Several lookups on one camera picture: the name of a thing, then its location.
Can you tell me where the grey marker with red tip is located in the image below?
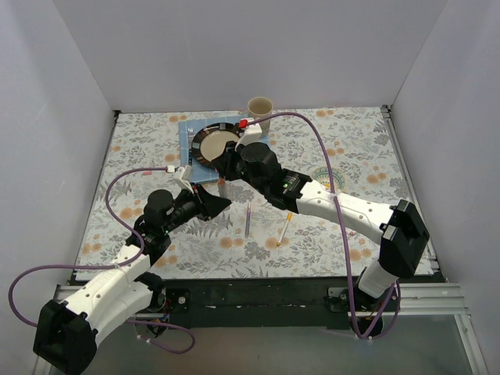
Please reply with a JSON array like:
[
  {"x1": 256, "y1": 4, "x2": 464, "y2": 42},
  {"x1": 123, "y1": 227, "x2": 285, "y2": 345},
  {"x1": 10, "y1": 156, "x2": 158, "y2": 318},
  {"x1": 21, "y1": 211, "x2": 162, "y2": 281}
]
[{"x1": 217, "y1": 178, "x2": 227, "y2": 198}]

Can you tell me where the purple pen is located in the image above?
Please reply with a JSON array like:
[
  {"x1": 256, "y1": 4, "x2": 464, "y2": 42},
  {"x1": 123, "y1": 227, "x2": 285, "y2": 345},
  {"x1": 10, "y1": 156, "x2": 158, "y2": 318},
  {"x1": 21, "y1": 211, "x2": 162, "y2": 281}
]
[{"x1": 245, "y1": 203, "x2": 252, "y2": 238}]

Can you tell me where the white marker with yellow tip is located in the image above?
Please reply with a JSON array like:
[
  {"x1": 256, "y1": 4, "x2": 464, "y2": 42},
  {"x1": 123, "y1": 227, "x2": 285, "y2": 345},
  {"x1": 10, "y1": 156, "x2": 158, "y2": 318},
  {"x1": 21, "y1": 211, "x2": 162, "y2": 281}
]
[{"x1": 277, "y1": 220, "x2": 290, "y2": 247}]

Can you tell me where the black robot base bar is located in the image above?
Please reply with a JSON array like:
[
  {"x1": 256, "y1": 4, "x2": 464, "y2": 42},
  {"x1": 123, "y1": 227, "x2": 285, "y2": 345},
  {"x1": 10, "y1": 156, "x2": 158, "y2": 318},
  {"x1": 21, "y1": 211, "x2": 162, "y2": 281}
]
[{"x1": 138, "y1": 273, "x2": 352, "y2": 330}]

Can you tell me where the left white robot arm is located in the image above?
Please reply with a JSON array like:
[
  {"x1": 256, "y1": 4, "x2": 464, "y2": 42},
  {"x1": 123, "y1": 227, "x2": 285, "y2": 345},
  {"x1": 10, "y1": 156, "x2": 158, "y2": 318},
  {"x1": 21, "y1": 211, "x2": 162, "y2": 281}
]
[{"x1": 34, "y1": 184, "x2": 231, "y2": 374}]

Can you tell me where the light blue checked placemat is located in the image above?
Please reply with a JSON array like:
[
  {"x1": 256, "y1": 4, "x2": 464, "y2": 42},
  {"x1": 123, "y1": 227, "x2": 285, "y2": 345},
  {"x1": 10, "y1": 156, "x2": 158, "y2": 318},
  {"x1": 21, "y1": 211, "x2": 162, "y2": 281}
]
[{"x1": 178, "y1": 115, "x2": 244, "y2": 184}]

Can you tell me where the dark striped rim dinner plate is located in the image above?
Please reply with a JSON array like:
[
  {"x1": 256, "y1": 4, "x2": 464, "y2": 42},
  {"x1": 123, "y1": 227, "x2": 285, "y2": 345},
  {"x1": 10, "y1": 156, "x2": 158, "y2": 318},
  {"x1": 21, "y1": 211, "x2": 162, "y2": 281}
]
[{"x1": 191, "y1": 122, "x2": 241, "y2": 168}]

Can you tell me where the beige floral ceramic mug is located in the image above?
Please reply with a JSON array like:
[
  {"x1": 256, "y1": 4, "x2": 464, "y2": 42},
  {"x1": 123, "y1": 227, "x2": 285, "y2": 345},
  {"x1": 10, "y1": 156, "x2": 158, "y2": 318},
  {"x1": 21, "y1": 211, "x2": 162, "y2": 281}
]
[{"x1": 247, "y1": 97, "x2": 273, "y2": 137}]

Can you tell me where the yellow and blue patterned bowl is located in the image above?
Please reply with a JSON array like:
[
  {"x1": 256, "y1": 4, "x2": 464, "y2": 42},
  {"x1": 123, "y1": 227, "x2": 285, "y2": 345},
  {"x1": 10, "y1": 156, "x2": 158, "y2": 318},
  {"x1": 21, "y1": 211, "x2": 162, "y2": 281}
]
[{"x1": 311, "y1": 166, "x2": 346, "y2": 193}]

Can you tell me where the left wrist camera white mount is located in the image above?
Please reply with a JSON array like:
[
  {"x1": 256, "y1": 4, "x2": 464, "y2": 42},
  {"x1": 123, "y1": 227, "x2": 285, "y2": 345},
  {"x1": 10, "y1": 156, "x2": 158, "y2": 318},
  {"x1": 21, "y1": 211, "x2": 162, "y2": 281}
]
[{"x1": 166, "y1": 165, "x2": 193, "y2": 193}]

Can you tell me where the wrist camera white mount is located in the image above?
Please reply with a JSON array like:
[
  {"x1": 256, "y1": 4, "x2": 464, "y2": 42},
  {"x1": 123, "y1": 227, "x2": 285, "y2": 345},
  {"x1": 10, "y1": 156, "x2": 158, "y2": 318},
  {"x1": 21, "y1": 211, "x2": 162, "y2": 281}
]
[
  {"x1": 235, "y1": 119, "x2": 262, "y2": 150},
  {"x1": 166, "y1": 165, "x2": 193, "y2": 193}
]

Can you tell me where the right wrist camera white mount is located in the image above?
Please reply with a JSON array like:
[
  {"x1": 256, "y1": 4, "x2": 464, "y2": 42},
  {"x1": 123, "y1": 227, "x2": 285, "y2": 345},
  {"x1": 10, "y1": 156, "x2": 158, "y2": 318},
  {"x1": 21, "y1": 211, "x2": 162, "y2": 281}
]
[{"x1": 235, "y1": 119, "x2": 262, "y2": 150}]

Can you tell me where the black handled fork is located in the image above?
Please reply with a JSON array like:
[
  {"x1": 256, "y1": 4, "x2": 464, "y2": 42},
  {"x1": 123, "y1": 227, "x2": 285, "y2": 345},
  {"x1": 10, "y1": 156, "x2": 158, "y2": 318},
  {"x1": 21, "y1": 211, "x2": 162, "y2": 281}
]
[{"x1": 187, "y1": 127, "x2": 195, "y2": 166}]

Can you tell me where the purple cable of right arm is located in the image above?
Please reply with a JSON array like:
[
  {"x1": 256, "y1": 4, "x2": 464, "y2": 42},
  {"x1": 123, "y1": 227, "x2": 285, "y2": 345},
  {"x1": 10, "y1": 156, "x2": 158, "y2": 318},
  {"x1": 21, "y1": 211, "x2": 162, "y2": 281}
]
[{"x1": 248, "y1": 112, "x2": 402, "y2": 340}]

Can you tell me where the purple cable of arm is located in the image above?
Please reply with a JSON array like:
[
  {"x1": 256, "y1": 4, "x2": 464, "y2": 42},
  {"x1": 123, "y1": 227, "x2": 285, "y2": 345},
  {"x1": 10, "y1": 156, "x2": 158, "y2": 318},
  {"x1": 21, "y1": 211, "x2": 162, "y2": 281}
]
[
  {"x1": 8, "y1": 166, "x2": 196, "y2": 355},
  {"x1": 248, "y1": 112, "x2": 402, "y2": 340}
]

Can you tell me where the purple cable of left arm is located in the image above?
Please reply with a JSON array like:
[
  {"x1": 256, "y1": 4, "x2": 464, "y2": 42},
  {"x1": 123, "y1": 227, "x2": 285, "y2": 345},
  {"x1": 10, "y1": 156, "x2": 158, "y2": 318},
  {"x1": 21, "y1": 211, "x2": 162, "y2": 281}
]
[{"x1": 8, "y1": 166, "x2": 196, "y2": 355}]

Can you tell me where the aluminium frame rail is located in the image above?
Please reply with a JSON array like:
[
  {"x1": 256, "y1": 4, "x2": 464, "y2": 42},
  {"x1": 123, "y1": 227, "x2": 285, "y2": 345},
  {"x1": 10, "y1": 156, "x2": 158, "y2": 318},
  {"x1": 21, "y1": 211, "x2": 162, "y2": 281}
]
[{"x1": 380, "y1": 104, "x2": 490, "y2": 375}]

